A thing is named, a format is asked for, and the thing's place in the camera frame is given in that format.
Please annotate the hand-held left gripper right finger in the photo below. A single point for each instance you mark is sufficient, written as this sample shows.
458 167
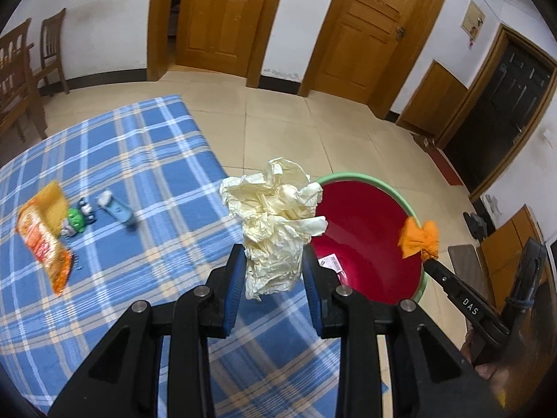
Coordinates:
311 298

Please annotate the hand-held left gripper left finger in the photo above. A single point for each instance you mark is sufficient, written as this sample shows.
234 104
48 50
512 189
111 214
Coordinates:
230 289

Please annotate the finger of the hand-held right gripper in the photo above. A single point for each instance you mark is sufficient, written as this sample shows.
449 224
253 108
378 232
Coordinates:
444 281

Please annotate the orange paper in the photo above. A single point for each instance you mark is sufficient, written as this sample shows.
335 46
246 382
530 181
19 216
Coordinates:
417 237

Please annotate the cream paper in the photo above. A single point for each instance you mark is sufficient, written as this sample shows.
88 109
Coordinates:
270 226

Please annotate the red basin with green rim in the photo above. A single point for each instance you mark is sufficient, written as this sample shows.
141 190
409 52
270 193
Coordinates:
370 235

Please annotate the person's right hand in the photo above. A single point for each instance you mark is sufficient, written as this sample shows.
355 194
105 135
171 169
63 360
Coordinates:
485 370

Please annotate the grey floor mat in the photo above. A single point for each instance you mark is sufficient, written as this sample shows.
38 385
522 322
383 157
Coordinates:
469 272

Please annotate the dark shoes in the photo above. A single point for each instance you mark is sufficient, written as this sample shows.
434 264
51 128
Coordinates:
475 225

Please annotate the wooden cabinet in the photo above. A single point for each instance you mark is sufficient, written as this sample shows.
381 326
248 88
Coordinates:
504 257

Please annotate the red door mat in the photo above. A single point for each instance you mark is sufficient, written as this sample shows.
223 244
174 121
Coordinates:
446 165

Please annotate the small blue white object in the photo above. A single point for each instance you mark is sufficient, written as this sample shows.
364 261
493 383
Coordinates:
117 209

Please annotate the blue plaid tablecloth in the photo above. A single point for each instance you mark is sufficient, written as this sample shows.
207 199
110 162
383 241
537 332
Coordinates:
143 152

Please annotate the green candy toy figure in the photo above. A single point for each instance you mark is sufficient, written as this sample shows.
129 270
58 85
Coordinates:
75 218

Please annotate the low wooden panel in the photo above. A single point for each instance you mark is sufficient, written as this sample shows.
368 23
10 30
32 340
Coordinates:
431 100

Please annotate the dark door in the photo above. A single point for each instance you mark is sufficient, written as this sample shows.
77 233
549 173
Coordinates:
509 109

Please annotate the orange yellow snack packet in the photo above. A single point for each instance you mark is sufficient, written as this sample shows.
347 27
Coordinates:
41 230

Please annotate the wooden door with latch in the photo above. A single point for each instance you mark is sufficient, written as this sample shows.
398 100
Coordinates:
370 39

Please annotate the wooden chair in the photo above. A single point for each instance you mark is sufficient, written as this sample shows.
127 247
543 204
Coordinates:
52 39
19 74

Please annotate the wooden door frame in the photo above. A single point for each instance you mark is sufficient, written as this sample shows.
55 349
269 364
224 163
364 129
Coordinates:
313 43
156 21

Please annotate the beige wall panel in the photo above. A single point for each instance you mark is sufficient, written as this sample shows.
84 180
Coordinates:
473 19

